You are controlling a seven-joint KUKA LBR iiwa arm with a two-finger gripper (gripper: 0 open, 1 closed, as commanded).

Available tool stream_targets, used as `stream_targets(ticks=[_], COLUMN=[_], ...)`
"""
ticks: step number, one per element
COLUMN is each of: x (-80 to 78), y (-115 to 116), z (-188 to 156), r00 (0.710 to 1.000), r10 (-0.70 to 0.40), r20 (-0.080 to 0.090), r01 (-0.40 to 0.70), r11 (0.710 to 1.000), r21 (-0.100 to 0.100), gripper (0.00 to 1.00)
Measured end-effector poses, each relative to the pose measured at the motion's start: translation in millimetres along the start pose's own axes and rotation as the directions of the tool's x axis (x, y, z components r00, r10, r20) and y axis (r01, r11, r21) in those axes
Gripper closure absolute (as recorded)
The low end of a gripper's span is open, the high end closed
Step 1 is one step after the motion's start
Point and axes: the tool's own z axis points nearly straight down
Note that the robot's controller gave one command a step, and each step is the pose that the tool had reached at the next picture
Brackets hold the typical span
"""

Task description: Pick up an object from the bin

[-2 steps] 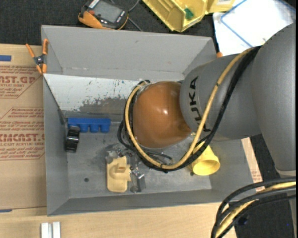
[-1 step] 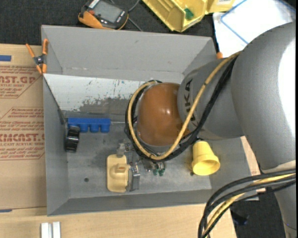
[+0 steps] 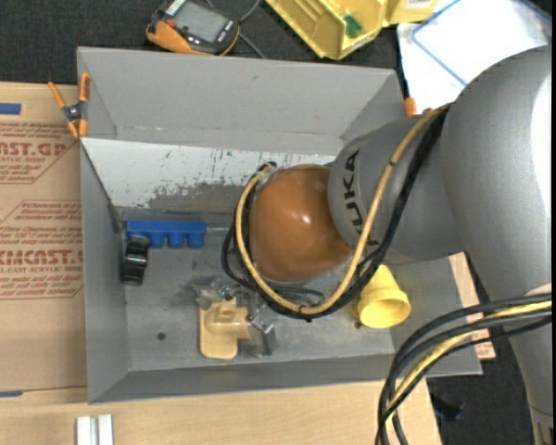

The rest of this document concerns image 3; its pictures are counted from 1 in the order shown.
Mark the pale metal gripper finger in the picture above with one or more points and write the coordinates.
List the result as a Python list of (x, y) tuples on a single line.
[(264, 339), (215, 291)]

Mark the beige plastic pipe fitting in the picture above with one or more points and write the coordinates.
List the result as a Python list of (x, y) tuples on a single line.
[(220, 336)]

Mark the blue block with round pegs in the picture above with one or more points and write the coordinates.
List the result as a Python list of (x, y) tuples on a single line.
[(167, 232)]

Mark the black clip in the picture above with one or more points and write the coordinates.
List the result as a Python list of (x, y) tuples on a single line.
[(134, 262)]

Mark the yellow plastic cup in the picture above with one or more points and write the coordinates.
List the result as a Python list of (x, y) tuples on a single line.
[(382, 306)]

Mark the brown cardboard board red print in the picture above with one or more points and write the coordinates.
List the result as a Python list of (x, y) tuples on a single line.
[(37, 341)]

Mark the grey metal bin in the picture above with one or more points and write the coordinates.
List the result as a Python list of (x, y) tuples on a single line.
[(176, 100)]

